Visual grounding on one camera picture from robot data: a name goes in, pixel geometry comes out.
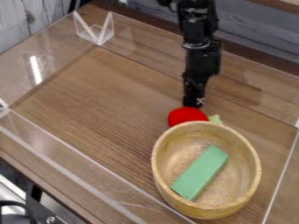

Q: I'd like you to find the red plush strawberry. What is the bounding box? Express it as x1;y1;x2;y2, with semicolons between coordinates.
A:
168;107;222;127

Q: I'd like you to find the green rectangular block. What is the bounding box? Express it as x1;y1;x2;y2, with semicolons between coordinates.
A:
170;145;229;200

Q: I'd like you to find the clear acrylic corner bracket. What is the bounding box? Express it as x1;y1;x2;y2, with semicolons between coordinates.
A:
72;11;114;46

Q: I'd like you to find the wooden bowl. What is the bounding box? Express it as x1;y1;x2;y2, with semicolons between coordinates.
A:
150;121;261;220

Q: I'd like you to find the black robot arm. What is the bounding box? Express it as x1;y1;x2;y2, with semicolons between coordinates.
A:
156;0;221;108

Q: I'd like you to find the clear acrylic tray wall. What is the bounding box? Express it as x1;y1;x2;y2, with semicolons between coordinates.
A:
0;15;299;224

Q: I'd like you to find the black metal table frame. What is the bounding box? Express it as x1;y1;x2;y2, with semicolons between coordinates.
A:
25;184;76;224

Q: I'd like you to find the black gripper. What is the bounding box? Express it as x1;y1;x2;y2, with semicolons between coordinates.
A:
181;40;221;108

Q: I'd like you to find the black cable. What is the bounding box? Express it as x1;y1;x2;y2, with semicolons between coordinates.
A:
0;200;29;224

